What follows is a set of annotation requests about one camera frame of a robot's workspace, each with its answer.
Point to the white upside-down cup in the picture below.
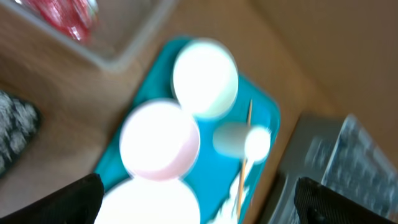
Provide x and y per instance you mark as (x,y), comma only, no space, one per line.
(241,141)

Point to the wooden chopstick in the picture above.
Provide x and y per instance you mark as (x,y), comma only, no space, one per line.
(243,169)

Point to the clear plastic bin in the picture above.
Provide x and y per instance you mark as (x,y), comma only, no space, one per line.
(121,28)

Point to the pink plate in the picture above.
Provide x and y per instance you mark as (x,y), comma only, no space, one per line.
(142,201)

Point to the pink bowl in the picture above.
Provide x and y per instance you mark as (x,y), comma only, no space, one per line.
(159,141)

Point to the red snack wrapper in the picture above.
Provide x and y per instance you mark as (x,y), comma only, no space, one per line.
(74,18)

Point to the grey dishwasher rack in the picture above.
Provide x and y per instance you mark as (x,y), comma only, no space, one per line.
(339,154)

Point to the black waste tray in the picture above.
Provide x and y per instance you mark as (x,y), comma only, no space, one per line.
(20,122)

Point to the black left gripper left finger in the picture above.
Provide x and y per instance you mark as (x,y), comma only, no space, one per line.
(78,202)

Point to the white bowl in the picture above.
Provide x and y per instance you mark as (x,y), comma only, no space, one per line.
(205,78)

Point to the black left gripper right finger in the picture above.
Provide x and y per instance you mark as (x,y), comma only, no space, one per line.
(317,204)

